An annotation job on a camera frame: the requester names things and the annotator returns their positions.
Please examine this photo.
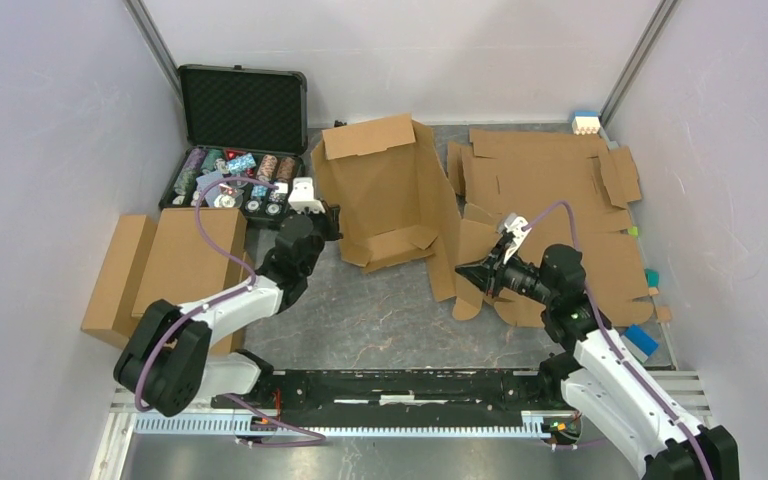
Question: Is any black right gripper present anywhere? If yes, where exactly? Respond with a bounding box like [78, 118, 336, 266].
[453, 238, 554, 306]

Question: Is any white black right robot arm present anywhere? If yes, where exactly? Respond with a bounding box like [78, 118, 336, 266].
[455, 244, 740, 479]

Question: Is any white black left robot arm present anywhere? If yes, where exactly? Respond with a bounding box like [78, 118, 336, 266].
[113, 201, 343, 417]

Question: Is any lower flat cardboard sheet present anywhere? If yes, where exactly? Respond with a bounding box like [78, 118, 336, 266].
[458, 129, 653, 327]

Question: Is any black poker chip case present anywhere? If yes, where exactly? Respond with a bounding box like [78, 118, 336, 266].
[158, 64, 308, 210]

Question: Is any teal toy block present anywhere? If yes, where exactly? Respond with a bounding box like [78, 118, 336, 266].
[644, 268, 660, 288]

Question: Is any blue green striped block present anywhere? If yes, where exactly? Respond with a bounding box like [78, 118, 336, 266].
[621, 325, 659, 363]

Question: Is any white blue toy block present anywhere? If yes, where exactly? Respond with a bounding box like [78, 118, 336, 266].
[571, 110, 602, 135]

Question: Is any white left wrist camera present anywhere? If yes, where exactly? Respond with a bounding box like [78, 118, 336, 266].
[273, 177, 325, 214]

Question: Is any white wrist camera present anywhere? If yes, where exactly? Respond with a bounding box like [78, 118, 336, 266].
[273, 177, 325, 214]
[497, 213, 531, 259]

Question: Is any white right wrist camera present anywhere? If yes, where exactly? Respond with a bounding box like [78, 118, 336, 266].
[497, 213, 531, 259]

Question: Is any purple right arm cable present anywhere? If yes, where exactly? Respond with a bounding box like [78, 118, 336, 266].
[523, 200, 717, 480]

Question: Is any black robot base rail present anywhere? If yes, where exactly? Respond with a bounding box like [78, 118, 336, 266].
[242, 368, 582, 428]

